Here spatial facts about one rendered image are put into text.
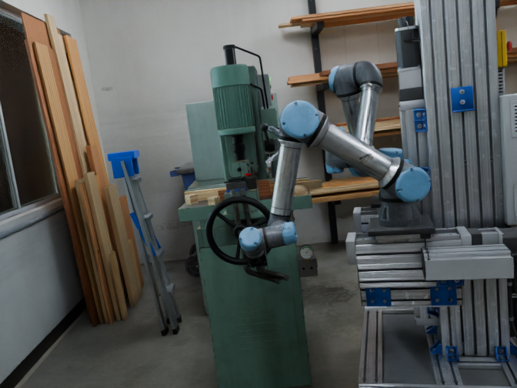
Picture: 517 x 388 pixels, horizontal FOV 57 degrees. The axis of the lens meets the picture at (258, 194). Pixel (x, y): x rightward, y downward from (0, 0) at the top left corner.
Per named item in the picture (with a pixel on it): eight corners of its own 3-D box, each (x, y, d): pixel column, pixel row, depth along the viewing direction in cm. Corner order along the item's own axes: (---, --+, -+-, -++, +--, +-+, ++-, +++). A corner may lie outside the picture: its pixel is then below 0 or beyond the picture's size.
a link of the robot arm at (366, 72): (392, 65, 207) (378, 171, 196) (368, 68, 214) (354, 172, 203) (381, 51, 198) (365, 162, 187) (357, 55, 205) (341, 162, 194)
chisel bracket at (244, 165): (234, 181, 221) (231, 162, 220) (237, 177, 235) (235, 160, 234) (250, 178, 221) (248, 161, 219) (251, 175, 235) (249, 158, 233)
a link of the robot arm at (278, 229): (291, 216, 168) (261, 222, 168) (295, 222, 157) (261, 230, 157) (296, 237, 169) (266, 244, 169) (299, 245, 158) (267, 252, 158)
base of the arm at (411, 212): (419, 216, 180) (418, 190, 178) (422, 225, 165) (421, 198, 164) (378, 219, 184) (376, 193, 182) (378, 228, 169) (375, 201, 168)
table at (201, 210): (174, 226, 204) (171, 213, 204) (188, 213, 235) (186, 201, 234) (315, 212, 200) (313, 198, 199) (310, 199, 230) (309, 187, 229)
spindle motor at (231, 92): (215, 137, 215) (206, 67, 210) (221, 135, 232) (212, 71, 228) (254, 132, 214) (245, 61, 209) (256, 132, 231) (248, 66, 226)
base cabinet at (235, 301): (218, 393, 225) (197, 249, 215) (231, 338, 283) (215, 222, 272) (312, 386, 222) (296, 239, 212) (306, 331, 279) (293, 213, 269)
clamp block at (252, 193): (225, 214, 202) (222, 193, 201) (228, 209, 216) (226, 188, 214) (260, 211, 201) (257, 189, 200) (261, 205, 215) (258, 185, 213)
